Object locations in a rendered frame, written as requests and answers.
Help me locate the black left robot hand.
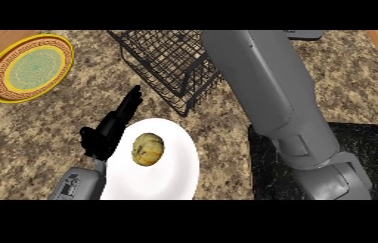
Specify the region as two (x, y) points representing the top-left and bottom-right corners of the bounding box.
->
(79, 84), (145, 162)

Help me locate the white round plate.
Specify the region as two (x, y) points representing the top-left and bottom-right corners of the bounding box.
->
(99, 117), (201, 201)

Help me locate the yellow patterned round plate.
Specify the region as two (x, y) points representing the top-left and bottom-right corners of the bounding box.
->
(0, 33), (77, 104)

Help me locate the black wire tiered basket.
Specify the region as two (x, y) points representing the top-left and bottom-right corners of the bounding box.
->
(107, 30), (223, 118)

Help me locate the grey appliance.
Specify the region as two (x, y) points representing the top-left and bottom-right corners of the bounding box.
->
(282, 30), (327, 41)

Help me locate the yellow-brown round food item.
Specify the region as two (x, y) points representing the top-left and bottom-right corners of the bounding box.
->
(130, 132), (166, 167)

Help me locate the black speckled mat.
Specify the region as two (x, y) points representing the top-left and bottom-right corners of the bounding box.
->
(247, 121), (378, 201)

